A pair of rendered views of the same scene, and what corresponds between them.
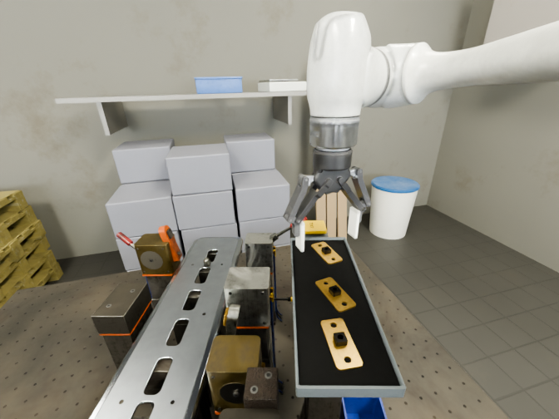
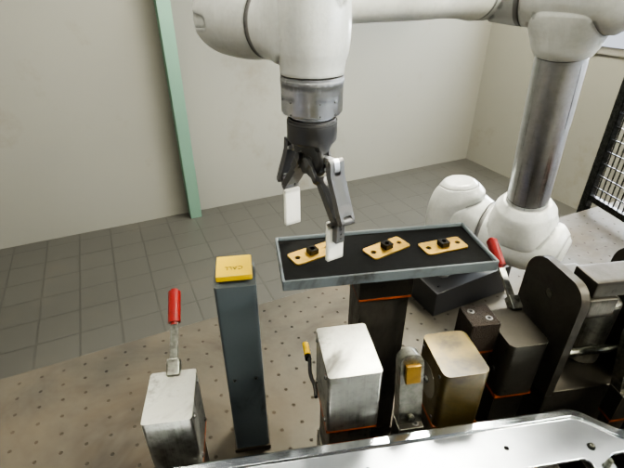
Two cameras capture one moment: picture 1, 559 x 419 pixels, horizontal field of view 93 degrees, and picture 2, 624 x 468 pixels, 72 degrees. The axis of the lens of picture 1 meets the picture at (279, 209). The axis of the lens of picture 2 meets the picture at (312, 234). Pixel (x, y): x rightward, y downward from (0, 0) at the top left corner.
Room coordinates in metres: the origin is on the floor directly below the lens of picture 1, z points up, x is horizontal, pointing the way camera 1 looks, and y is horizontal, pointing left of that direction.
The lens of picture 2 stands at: (0.63, 0.52, 1.58)
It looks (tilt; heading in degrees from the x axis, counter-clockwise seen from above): 31 degrees down; 259
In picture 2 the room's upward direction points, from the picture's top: straight up
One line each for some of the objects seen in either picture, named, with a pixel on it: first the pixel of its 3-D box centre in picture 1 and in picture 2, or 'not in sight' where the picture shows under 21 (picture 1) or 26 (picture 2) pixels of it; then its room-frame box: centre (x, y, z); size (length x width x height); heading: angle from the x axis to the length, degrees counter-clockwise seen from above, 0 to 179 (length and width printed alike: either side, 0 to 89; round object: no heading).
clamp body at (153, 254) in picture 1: (161, 282); not in sight; (0.76, 0.43, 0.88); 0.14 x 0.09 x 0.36; 88
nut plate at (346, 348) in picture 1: (340, 339); (443, 243); (0.28, -0.09, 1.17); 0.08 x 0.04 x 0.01; 8
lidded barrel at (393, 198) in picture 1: (390, 207); not in sight; (2.62, -1.22, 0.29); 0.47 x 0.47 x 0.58
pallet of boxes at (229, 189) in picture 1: (209, 213); not in sight; (1.99, 0.59, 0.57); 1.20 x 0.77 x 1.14; 104
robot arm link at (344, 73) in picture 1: (342, 67); (305, 10); (0.52, -0.12, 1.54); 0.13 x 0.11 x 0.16; 126
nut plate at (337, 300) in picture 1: (334, 291); (386, 245); (0.38, -0.10, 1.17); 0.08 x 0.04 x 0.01; 22
